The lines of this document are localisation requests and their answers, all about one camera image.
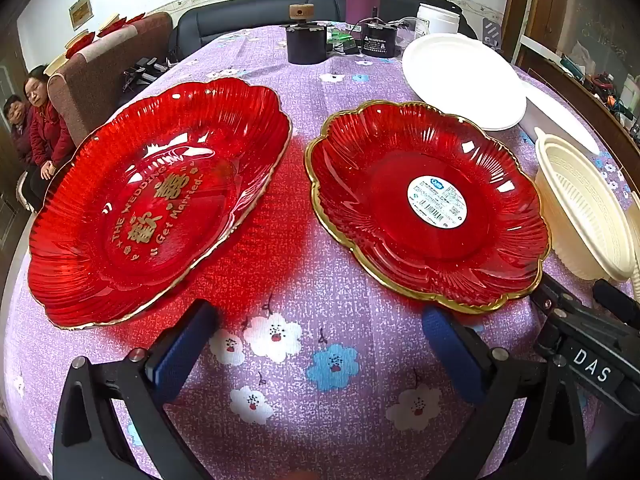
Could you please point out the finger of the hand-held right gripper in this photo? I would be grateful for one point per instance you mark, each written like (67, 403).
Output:
(617, 294)
(555, 295)

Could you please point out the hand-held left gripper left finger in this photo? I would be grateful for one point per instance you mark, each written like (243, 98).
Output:
(180, 350)

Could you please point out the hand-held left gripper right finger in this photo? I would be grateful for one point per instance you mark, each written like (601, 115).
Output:
(450, 345)

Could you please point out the red plate gold lettering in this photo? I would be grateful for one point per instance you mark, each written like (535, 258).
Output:
(160, 200)

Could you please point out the white paper plate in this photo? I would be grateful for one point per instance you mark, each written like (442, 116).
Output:
(505, 125)
(457, 77)

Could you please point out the stack of red plates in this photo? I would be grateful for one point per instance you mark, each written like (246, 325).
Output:
(80, 44)

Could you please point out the purple floral tablecloth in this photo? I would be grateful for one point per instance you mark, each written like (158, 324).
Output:
(310, 310)

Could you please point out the wooden cabinet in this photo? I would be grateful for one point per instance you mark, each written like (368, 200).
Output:
(590, 60)

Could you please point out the grey plastic holder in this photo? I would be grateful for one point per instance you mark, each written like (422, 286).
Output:
(492, 32)

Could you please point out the brown fabric armchair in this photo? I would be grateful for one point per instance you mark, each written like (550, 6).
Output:
(100, 85)

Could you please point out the remote controls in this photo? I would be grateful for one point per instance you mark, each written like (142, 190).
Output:
(142, 72)

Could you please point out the white plastic jar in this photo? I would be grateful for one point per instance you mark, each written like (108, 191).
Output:
(437, 19)

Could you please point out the black round labelled device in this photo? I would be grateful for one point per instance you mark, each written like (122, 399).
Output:
(378, 40)

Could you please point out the green packet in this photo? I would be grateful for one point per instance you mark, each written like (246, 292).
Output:
(342, 40)

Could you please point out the black cylinder container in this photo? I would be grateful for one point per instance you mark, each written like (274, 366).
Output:
(306, 45)

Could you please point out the black leather sofa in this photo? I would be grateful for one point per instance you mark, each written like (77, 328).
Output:
(225, 20)

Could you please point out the wooden spool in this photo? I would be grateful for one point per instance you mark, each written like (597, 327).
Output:
(301, 12)

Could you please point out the small gold wall plaque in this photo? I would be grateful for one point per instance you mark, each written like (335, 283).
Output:
(80, 11)

